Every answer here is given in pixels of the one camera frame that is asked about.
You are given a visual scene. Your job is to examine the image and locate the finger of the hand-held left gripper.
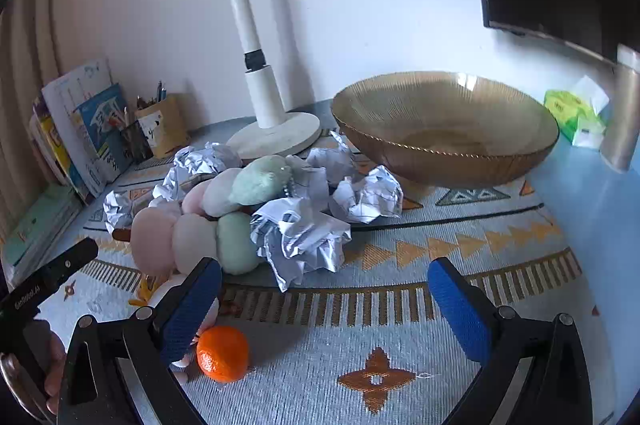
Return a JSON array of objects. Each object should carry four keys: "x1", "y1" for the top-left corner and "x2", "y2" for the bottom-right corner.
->
[{"x1": 41, "y1": 237, "x2": 99, "y2": 292}]

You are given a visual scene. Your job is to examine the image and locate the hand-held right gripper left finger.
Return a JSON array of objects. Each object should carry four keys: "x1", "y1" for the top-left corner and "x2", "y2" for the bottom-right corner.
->
[{"x1": 57, "y1": 256, "x2": 223, "y2": 425}]

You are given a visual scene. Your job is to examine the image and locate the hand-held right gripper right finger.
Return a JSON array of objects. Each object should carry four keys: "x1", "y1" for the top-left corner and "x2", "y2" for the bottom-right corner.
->
[{"x1": 427, "y1": 256, "x2": 608, "y2": 425}]

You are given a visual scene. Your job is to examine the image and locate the orange tangerine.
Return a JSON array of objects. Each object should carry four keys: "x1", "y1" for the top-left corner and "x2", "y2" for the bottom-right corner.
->
[{"x1": 196, "y1": 326, "x2": 250, "y2": 382}]

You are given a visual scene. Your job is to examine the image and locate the amber glass bowl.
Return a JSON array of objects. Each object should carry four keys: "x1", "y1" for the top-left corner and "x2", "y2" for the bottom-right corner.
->
[{"x1": 330, "y1": 72, "x2": 560, "y2": 187}]

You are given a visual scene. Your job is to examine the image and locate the person's left hand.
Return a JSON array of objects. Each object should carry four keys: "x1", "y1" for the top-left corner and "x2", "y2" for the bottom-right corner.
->
[{"x1": 42, "y1": 332, "x2": 68, "y2": 414}]

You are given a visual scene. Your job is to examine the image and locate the white plush toy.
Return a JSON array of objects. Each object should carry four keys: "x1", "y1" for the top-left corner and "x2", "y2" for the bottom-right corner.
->
[{"x1": 129, "y1": 272, "x2": 221, "y2": 368}]

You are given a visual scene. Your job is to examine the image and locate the green flat book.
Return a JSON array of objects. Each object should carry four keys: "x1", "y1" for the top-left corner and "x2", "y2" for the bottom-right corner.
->
[{"x1": 0, "y1": 184, "x2": 85, "y2": 278}]

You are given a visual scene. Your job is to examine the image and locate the patterned woven mat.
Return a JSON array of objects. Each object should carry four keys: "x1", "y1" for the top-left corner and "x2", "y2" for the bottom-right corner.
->
[{"x1": 37, "y1": 120, "x2": 621, "y2": 425}]

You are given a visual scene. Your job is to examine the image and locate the yellow spine book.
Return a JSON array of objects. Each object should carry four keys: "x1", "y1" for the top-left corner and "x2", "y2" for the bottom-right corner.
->
[{"x1": 31, "y1": 98, "x2": 76, "y2": 191}]

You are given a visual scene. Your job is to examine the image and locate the blue picture book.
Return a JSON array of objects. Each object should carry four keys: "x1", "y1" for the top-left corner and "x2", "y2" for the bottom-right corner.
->
[{"x1": 74, "y1": 84, "x2": 135, "y2": 200}]

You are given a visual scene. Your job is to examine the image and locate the black mesh pen holder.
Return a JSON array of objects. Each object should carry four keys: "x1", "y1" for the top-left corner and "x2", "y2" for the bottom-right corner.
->
[{"x1": 119, "y1": 118, "x2": 154, "y2": 165}]

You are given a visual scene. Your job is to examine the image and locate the brown paper box holder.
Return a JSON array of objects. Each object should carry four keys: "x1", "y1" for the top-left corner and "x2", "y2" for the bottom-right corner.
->
[{"x1": 134, "y1": 94, "x2": 191, "y2": 159}]

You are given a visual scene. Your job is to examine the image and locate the white worksheet book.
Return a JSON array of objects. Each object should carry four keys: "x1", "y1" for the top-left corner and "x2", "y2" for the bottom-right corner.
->
[{"x1": 41, "y1": 58, "x2": 115, "y2": 141}]

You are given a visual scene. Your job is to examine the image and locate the green tissue box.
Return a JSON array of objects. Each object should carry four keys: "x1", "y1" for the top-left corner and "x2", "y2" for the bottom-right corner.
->
[{"x1": 544, "y1": 75, "x2": 611, "y2": 150}]

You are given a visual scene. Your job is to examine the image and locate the beige cylindrical post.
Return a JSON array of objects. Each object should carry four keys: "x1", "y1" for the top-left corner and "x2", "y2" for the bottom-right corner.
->
[{"x1": 599, "y1": 44, "x2": 640, "y2": 173}]

